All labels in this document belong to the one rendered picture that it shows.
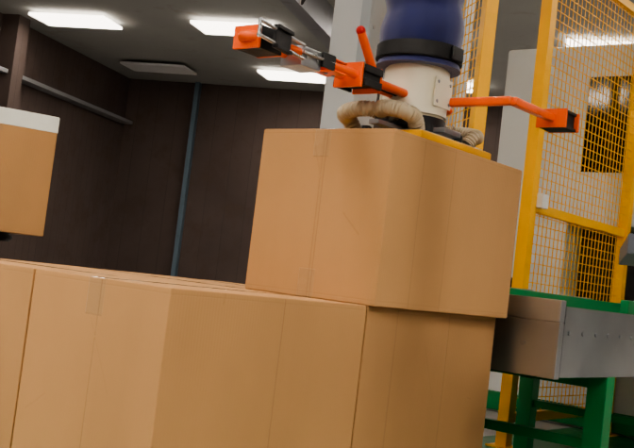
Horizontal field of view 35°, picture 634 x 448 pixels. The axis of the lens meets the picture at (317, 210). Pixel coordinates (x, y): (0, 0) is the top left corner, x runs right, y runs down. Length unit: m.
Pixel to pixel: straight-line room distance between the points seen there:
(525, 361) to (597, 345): 0.28
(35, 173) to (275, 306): 1.60
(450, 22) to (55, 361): 1.29
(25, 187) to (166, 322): 1.70
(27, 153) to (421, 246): 1.55
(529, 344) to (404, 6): 0.96
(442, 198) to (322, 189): 0.29
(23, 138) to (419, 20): 1.46
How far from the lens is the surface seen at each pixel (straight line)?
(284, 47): 2.12
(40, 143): 3.43
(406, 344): 2.37
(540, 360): 2.75
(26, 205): 3.41
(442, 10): 2.59
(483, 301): 2.61
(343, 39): 4.16
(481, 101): 2.55
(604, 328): 3.01
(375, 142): 2.27
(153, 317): 1.80
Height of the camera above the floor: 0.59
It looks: 4 degrees up
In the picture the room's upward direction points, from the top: 7 degrees clockwise
